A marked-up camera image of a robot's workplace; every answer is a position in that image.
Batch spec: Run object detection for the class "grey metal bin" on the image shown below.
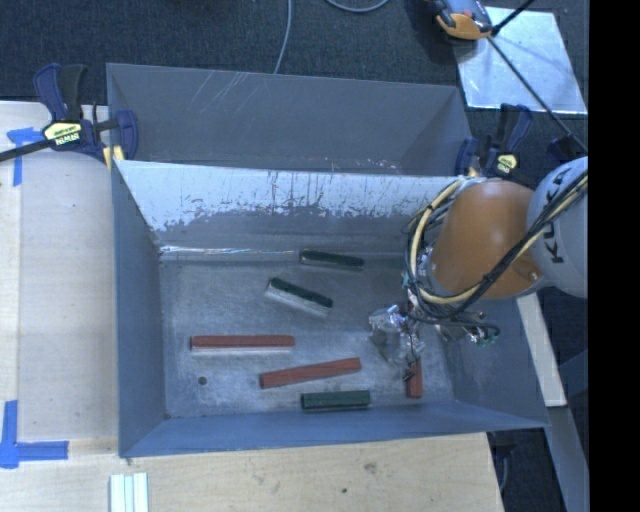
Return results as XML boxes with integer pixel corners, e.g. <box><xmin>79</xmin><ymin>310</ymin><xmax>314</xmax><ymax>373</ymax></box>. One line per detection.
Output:
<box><xmin>104</xmin><ymin>62</ymin><xmax>552</xmax><ymax>459</ymax></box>

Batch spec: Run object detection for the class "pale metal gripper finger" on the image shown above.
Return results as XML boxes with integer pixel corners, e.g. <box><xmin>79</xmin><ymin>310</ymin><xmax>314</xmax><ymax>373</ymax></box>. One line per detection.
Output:
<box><xmin>368</xmin><ymin>304</ymin><xmax>407</xmax><ymax>348</ymax></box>
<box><xmin>382</xmin><ymin>335</ymin><xmax>427</xmax><ymax>366</ymax></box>

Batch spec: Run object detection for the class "pale wood board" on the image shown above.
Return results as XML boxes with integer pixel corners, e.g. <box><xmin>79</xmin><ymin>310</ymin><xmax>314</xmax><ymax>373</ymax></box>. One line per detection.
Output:
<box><xmin>17</xmin><ymin>102</ymin><xmax>121</xmax><ymax>443</ymax></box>

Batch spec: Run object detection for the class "red-brown flat block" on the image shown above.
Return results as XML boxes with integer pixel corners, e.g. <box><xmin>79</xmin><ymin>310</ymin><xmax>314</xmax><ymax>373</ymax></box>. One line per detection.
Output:
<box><xmin>258</xmin><ymin>356</ymin><xmax>363</xmax><ymax>391</ymax></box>
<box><xmin>189</xmin><ymin>334</ymin><xmax>297</xmax><ymax>357</ymax></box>
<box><xmin>403</xmin><ymin>298</ymin><xmax>425</xmax><ymax>400</ymax></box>

